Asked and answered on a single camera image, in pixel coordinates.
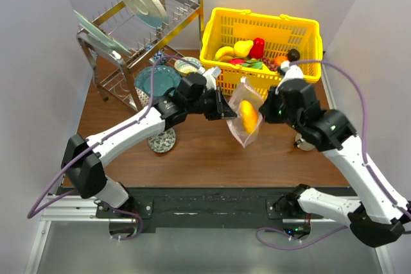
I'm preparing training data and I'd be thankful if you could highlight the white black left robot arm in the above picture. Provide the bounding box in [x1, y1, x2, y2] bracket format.
[62, 73, 237, 218]

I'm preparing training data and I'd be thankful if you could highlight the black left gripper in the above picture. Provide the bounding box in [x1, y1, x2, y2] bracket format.
[186, 85, 237, 121]

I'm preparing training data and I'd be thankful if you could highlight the cream metal cup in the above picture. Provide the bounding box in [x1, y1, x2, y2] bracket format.
[293, 133, 315, 151]

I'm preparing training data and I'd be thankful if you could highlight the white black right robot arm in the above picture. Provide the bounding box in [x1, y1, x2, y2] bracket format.
[259, 79, 410, 248]

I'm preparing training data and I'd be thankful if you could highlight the clear zip top bag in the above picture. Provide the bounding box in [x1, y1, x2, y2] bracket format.
[227, 77, 264, 148]

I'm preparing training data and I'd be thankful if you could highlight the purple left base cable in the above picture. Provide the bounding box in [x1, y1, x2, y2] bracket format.
[109, 206, 144, 241]

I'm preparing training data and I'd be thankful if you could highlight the aluminium frame rail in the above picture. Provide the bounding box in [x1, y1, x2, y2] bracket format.
[24, 190, 103, 274]

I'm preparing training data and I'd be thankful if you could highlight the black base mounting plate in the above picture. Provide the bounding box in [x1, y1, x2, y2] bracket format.
[96, 185, 325, 235]

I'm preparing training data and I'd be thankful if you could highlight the orange fruit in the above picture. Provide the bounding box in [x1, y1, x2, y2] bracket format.
[274, 55, 288, 65]

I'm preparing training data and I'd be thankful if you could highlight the purple grape bunch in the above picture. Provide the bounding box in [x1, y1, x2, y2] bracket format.
[261, 56, 279, 72]

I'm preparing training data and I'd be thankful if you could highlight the teal patterned bowl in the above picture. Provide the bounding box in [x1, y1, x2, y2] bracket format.
[174, 56, 202, 76]

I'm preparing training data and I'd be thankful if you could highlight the black white floral bowl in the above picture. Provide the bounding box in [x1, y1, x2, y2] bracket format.
[147, 128, 177, 153]

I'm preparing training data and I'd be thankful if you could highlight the steel dish rack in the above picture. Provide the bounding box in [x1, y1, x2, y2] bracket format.
[76, 0, 205, 110]

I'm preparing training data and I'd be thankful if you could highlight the brown patterned cup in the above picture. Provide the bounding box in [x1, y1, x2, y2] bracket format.
[136, 88, 150, 107]

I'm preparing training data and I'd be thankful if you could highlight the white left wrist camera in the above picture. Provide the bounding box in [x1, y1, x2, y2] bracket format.
[202, 66, 222, 90]

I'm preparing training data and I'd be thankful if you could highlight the white round plate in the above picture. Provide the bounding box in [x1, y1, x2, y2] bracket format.
[122, 0, 169, 29]

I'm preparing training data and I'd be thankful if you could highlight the teal scalloped plate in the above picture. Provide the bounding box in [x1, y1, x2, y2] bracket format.
[134, 65, 181, 99]

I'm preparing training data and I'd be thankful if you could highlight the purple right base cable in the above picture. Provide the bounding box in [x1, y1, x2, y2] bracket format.
[255, 224, 349, 252]

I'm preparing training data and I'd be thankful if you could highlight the red pink fruit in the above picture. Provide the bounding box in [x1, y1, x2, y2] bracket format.
[228, 58, 247, 65]

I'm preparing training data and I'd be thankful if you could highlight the yellow banana bunch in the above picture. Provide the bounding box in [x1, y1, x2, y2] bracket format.
[214, 46, 236, 62]

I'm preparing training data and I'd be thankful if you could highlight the red bell pepper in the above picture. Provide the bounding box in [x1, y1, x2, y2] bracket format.
[249, 38, 265, 59]

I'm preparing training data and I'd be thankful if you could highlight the dark purple plum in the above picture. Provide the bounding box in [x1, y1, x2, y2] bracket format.
[286, 49, 301, 62]

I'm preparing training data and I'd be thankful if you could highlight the blue chevron mug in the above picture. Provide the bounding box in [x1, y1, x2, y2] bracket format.
[150, 49, 168, 65]

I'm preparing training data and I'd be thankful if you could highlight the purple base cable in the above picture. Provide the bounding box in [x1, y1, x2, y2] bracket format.
[109, 206, 144, 241]
[255, 224, 349, 252]

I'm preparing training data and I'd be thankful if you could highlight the yellow pear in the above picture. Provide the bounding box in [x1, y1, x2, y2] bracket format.
[233, 40, 254, 58]

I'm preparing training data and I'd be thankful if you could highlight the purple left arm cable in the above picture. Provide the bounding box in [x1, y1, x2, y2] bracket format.
[26, 55, 193, 219]

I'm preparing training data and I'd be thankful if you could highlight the yellow plastic basket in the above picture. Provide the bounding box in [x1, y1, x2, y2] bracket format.
[200, 7, 323, 98]

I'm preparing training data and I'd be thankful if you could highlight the light green plate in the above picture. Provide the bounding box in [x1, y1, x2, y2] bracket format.
[73, 10, 132, 56]

